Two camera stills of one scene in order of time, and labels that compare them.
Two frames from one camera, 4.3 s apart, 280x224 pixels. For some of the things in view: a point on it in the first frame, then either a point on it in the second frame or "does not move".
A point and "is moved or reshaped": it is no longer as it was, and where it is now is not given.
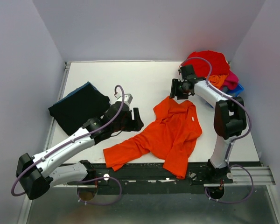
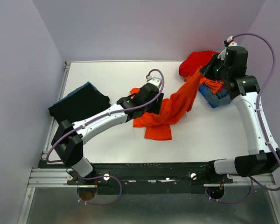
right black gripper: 175,83 -> 206,70
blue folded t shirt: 85,84 does not move
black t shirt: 84,103 does not move
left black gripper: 135,125 -> 155,108
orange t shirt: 170,136 is moved or reshaped
